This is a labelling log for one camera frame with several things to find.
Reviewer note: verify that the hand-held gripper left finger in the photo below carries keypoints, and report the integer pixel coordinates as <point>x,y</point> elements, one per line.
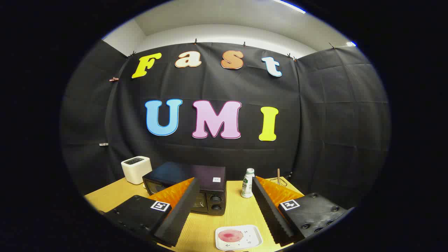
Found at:
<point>182,210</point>

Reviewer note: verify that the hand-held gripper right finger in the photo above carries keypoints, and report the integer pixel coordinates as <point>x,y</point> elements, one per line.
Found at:
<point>267,210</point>

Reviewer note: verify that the white square plate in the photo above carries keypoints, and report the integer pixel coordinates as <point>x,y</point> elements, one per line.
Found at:
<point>250,238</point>

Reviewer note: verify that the black toaster oven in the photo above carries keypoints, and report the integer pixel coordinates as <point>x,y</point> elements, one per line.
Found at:
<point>210,175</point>

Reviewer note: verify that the pink ham slice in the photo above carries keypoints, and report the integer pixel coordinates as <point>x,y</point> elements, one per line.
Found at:
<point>230,235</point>

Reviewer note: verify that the white bread toaster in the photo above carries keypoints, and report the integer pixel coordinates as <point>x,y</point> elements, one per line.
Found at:
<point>134,171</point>

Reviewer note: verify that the white bottle green label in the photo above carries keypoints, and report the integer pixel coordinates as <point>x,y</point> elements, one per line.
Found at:
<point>247,185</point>

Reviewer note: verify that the clear glass holder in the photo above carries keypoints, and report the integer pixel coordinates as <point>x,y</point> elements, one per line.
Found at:
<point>282,182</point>

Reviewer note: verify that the black backdrop cloth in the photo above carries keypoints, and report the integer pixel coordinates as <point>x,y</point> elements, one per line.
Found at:
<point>332,122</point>

